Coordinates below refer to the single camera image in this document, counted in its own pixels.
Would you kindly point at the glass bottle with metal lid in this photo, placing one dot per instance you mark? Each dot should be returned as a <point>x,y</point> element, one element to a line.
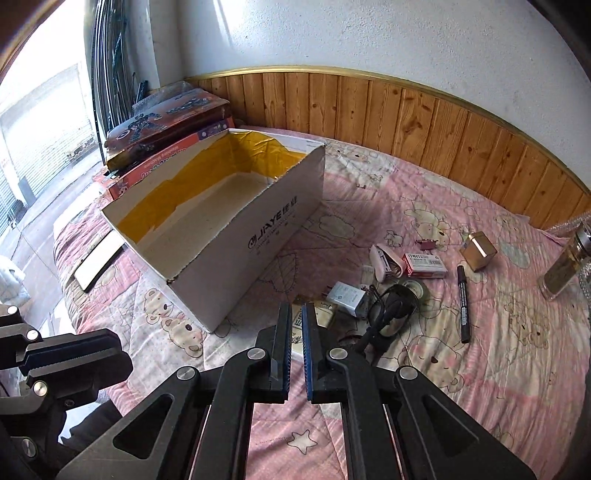
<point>561,272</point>

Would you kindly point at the small binder clip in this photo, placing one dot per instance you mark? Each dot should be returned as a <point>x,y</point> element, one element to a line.
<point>427,246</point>

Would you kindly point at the white tablet with black edge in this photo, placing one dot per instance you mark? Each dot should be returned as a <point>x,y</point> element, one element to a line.
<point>99,263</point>

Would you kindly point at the pink printed blanket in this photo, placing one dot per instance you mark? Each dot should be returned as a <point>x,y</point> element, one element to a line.
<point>461,369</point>

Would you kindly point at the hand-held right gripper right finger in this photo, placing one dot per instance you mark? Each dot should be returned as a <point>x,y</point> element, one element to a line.
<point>310,364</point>

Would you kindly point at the black glasses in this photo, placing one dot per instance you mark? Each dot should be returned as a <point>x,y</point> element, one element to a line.
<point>401,300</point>

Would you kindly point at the white card pack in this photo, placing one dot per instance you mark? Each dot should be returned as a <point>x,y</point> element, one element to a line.
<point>298,332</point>

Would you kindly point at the white pink stapler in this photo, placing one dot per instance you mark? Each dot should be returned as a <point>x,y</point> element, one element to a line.
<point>385,263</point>

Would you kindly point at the clear bubble wrap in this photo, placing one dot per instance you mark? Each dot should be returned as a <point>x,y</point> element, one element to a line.
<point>561,227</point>

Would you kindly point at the red game box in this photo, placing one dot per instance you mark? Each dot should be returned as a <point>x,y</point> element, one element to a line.
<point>138,173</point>

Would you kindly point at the white cardboard box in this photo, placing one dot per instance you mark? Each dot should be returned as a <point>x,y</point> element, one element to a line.
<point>240,244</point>

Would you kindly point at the black marker pen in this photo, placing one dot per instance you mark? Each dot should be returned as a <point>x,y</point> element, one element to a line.
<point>463,304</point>

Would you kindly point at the small gold box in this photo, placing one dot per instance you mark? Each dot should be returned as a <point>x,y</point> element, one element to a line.
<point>478,254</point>

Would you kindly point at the green tape roll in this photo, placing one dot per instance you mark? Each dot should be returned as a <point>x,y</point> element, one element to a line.
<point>415,288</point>

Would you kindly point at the red staple box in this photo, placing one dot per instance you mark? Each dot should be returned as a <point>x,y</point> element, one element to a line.
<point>425,265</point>

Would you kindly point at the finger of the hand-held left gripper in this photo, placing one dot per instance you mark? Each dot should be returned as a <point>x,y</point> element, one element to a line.
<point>18,330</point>
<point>78,357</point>

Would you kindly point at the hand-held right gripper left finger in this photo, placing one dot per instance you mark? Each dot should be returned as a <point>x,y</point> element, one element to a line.
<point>284,364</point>

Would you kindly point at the dark robot toy box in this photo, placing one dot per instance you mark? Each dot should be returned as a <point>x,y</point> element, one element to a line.
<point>161,120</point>

